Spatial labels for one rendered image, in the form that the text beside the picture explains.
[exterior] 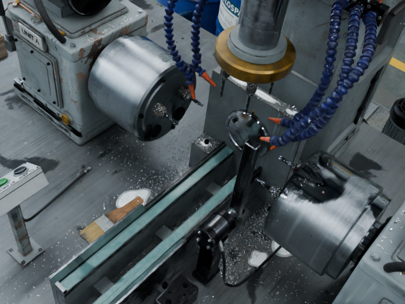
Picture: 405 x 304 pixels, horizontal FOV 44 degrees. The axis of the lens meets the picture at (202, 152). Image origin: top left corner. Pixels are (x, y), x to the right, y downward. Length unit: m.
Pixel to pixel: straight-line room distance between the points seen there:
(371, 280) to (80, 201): 0.82
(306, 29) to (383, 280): 0.61
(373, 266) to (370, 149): 0.79
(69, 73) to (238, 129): 0.49
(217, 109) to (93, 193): 0.43
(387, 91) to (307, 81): 2.09
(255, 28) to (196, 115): 0.71
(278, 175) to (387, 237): 0.42
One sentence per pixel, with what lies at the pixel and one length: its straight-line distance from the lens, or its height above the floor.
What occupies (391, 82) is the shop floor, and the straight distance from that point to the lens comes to 3.51.
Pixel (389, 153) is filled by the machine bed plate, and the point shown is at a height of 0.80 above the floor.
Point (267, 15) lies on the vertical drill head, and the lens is 1.05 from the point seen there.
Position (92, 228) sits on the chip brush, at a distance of 1.43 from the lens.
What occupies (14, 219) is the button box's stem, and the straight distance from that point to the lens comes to 1.27.
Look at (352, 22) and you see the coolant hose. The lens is 1.09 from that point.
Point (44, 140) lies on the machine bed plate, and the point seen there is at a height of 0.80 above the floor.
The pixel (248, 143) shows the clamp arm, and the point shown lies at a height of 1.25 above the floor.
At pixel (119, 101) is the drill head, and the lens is 1.35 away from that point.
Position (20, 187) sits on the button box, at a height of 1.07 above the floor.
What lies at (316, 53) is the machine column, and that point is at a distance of 1.31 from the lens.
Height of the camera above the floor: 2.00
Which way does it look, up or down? 48 degrees down
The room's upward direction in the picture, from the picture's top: 9 degrees clockwise
